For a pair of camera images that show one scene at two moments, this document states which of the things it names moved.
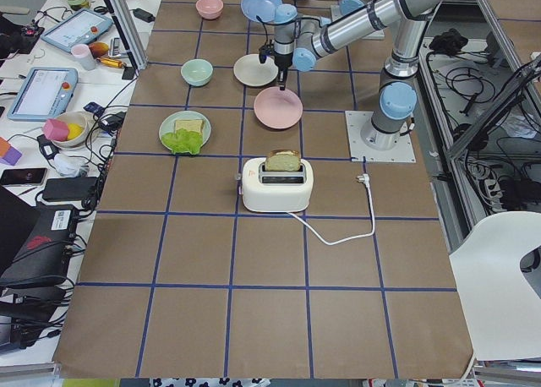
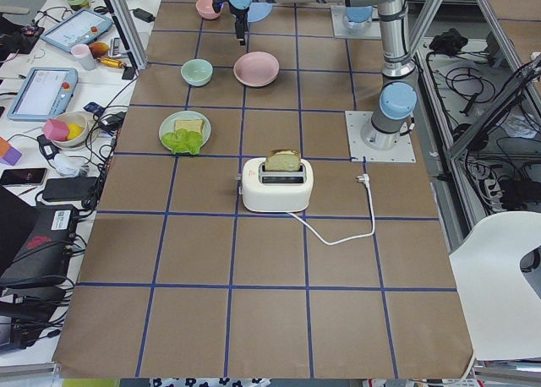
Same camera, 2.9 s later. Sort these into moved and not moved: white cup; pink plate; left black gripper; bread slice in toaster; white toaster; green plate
Moved: pink plate; left black gripper
Not moved: white toaster; bread slice in toaster; white cup; green plate
